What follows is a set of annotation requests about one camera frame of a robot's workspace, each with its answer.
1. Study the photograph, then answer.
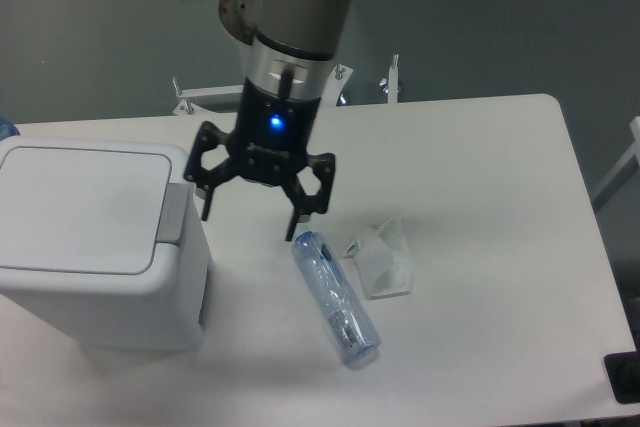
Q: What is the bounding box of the white plastic trash can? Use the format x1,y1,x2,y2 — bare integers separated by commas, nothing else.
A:
1,136,212,351

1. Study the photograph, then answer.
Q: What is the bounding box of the white left base bracket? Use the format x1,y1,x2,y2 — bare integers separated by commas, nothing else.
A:
172,77,243,116

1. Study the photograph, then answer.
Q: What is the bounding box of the crumpled white plastic wrapper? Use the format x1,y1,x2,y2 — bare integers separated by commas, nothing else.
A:
341,217,415,300

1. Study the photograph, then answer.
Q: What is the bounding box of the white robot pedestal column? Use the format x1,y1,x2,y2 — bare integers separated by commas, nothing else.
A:
218,0,262,85

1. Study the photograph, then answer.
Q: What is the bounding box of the white base bracket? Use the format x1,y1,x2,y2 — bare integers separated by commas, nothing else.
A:
378,53,401,104
320,64,354,108
172,77,243,116

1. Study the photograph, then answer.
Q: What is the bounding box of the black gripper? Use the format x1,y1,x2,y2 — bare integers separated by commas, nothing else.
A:
182,77,337,243

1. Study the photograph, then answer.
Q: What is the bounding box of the clear blue plastic bottle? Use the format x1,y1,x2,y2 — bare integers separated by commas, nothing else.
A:
291,231,381,368

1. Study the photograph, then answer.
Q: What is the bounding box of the blue object behind trash can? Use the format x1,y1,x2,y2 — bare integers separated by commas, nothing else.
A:
0,116,20,141

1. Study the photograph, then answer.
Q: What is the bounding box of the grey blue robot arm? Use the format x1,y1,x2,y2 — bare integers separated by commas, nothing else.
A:
184,0,352,238

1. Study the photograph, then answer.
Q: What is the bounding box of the white right base bracket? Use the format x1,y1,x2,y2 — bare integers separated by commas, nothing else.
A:
378,53,401,104

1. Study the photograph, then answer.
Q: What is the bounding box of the black clamp at table edge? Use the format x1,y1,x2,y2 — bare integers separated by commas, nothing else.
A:
604,351,639,405

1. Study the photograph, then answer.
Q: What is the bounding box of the white frame at right edge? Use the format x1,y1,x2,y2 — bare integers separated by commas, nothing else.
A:
591,116,639,212

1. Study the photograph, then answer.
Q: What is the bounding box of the white middle base bracket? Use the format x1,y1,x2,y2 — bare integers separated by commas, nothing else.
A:
320,64,354,108

